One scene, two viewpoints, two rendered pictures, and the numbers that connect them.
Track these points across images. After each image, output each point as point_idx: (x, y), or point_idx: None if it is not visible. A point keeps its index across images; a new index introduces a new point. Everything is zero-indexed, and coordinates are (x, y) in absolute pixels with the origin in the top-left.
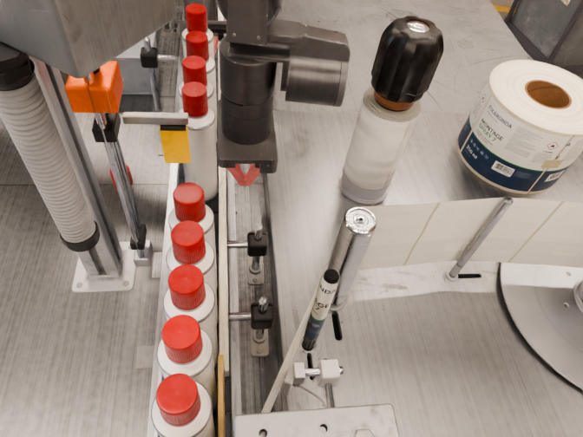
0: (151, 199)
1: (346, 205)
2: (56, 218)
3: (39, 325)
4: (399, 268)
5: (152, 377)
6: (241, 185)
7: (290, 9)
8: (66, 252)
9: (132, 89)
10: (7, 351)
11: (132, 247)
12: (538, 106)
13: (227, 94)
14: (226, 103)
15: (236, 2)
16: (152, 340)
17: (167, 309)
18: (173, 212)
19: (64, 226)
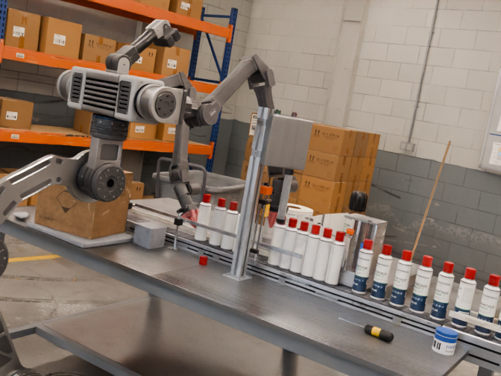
0: (218, 265)
1: None
2: (284, 210)
3: (246, 286)
4: None
5: (293, 276)
6: (271, 227)
7: (149, 220)
8: (222, 277)
9: (156, 245)
10: (249, 291)
11: (256, 252)
12: (296, 209)
13: (279, 191)
14: (278, 194)
15: (284, 168)
16: (274, 283)
17: (303, 233)
18: (277, 224)
19: (285, 212)
